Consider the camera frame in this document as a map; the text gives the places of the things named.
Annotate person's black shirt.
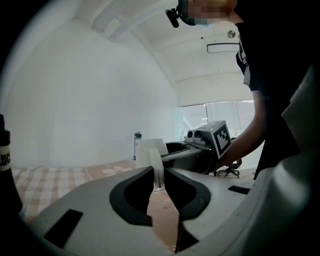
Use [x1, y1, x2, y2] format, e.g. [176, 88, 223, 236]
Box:
[234, 0, 320, 181]

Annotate blue face mask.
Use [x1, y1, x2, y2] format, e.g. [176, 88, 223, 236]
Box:
[194, 17, 214, 27]

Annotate person's right forearm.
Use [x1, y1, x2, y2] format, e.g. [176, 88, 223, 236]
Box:
[218, 90, 266, 168]

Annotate black bottle with white label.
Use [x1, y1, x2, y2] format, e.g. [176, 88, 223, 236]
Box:
[0, 113, 24, 217]

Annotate person's head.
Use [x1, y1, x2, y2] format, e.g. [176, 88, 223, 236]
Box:
[177, 0, 245, 27]

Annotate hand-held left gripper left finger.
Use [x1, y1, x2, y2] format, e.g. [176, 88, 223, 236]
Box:
[18, 165, 176, 256]

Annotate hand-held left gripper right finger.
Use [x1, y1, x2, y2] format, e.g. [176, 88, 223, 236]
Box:
[164, 167, 256, 253]

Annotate black head-mounted camera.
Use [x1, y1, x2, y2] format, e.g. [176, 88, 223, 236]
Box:
[165, 6, 181, 28]

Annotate office chair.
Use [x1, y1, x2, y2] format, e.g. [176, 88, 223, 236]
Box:
[216, 136, 244, 179]

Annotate checked floral tablecloth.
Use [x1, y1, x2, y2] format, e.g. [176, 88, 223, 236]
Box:
[11, 159, 181, 253]

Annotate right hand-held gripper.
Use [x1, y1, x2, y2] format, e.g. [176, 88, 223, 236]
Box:
[159, 120, 232, 174]

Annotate white canister with dark cap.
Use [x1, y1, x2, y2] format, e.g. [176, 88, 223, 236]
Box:
[133, 131, 143, 161]

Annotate window blinds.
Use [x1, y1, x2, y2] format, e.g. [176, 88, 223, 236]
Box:
[235, 100, 255, 134]

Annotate rectangular ceiling light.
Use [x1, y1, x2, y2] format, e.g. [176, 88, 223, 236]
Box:
[206, 42, 240, 54]

